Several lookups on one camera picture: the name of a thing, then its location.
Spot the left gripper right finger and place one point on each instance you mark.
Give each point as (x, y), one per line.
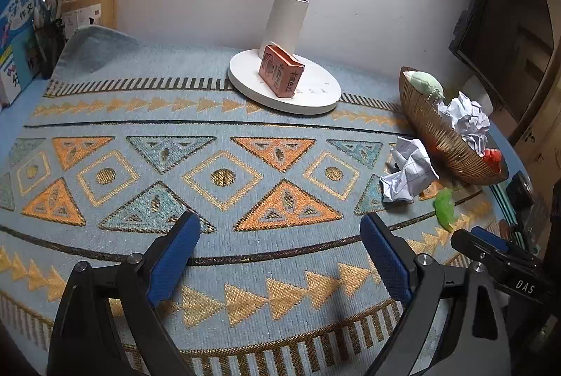
(416, 281)

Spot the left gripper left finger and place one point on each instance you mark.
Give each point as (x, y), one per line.
(145, 280)

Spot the paper ball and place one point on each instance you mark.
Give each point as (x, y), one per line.
(468, 120)
(415, 172)

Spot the red orange plush pouch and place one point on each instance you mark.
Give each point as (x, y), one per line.
(493, 158)

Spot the three-ball dango plush toy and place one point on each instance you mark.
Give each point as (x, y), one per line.
(425, 83)

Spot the small green toy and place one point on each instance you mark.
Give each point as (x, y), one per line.
(444, 209)

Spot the patterned blue woven mat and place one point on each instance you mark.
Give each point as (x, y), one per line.
(125, 137)

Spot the golden wicker basket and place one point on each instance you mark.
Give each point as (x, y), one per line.
(441, 141)

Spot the white desk lamp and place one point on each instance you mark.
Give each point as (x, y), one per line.
(317, 93)

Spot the dark monitor screen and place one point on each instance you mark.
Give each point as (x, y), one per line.
(508, 43)

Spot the small orange card box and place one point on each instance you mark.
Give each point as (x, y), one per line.
(280, 71)

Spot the blue cover book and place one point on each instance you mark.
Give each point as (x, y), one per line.
(20, 56)

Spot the black mesh pen holder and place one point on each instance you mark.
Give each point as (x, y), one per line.
(49, 32)

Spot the brown cardboard box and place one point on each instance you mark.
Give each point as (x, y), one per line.
(83, 13)

